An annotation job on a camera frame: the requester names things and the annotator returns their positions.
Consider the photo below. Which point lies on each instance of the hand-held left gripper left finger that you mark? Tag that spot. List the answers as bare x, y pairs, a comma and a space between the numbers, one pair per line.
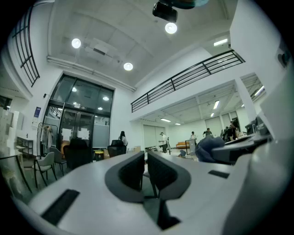
87, 183

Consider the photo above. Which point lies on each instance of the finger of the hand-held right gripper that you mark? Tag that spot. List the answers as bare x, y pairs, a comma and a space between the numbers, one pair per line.
239, 151

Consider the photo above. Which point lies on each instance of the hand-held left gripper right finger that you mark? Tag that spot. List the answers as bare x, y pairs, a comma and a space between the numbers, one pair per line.
202, 190

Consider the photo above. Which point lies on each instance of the dark blue cloth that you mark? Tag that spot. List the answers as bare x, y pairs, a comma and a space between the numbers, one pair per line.
207, 148

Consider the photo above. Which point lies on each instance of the yellow black bin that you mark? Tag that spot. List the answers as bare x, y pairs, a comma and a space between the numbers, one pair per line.
98, 155

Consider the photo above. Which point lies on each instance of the beige chair with black legs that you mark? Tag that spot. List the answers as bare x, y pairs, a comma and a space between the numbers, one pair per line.
57, 156
44, 161

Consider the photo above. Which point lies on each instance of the white standing kiosk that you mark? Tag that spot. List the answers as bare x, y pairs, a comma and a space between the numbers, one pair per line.
192, 147

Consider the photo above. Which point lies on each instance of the orange sofa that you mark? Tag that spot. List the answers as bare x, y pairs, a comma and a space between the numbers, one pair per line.
183, 144

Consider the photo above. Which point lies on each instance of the white paper sheet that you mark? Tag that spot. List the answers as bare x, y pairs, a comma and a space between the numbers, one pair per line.
66, 133
83, 133

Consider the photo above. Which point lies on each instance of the black coat rack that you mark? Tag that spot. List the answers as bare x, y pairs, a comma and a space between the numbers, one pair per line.
47, 137

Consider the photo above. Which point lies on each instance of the hanging beige garments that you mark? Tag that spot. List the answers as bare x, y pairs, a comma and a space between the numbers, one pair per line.
47, 135

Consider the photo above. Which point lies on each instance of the wide white roller blind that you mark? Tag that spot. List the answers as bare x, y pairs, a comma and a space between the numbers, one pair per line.
152, 136

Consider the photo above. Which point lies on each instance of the white console table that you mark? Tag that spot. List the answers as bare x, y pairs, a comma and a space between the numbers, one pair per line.
25, 143

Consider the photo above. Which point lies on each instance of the black framed glass entrance door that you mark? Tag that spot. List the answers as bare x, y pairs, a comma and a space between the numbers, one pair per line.
78, 110

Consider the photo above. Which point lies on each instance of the door header sign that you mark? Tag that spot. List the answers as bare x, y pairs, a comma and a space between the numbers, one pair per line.
80, 107

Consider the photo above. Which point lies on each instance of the long black balcony railing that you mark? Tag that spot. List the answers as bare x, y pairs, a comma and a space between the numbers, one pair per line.
183, 78

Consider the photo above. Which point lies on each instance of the stack of white boxes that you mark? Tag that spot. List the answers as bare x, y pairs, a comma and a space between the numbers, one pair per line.
9, 124

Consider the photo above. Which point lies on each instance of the white ceiling pipes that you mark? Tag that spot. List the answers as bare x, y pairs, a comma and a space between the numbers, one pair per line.
92, 71

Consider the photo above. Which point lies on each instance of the round ceiling light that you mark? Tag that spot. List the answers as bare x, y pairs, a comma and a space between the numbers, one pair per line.
171, 28
128, 66
76, 43

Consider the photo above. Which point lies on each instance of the ceiling air vent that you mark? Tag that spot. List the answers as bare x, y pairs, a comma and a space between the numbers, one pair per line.
98, 47

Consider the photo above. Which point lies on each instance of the short black balcony railing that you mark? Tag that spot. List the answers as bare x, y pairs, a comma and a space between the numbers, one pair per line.
25, 46

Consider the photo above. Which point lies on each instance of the blue wall poster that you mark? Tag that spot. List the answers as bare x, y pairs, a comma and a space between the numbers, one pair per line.
37, 114

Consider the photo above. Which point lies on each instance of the black head-worn camera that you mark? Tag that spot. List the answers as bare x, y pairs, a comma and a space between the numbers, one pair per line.
165, 11

